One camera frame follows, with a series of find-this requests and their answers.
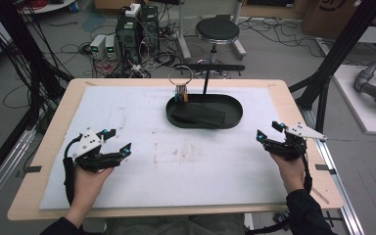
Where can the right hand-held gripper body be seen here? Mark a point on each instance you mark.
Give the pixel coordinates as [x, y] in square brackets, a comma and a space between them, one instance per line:
[289, 147]

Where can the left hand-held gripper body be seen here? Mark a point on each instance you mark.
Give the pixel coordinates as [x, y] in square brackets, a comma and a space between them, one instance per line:
[91, 160]

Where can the black oval tray with hanger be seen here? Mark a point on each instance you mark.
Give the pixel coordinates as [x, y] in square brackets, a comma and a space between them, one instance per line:
[235, 109]

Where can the black wallet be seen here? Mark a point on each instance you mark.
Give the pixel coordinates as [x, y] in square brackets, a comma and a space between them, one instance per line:
[199, 115]

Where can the person's right hand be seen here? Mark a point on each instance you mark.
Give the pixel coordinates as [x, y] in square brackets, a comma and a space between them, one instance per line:
[290, 173]

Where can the person's left hand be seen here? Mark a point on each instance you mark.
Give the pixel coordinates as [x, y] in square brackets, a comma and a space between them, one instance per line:
[88, 186]

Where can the white table mat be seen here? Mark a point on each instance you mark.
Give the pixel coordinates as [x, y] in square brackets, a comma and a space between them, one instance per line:
[176, 169]

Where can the white platform board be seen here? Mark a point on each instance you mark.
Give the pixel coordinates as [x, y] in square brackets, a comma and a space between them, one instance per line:
[355, 107]

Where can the grey power supply box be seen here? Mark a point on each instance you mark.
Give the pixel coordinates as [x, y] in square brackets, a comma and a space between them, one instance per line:
[98, 45]
[111, 47]

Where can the person's lap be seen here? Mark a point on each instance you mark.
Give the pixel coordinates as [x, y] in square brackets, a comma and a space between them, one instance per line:
[176, 226]

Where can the black computer tower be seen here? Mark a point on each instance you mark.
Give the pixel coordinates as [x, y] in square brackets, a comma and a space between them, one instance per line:
[150, 26]
[129, 39]

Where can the round black stool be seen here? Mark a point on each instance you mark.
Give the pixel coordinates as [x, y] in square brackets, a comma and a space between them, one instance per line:
[217, 29]

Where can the white metal stand legs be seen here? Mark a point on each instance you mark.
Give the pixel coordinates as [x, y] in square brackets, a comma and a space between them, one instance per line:
[184, 42]

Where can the brown cardboard box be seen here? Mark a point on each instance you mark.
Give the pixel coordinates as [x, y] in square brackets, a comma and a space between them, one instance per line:
[326, 16]

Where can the white power strip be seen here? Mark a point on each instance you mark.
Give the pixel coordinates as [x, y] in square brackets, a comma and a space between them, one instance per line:
[133, 9]

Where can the aluminium rail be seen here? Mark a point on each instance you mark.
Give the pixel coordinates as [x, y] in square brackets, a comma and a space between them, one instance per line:
[342, 192]
[3, 169]

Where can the black metal frame post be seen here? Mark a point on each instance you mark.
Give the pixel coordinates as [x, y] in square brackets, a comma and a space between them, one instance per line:
[346, 42]

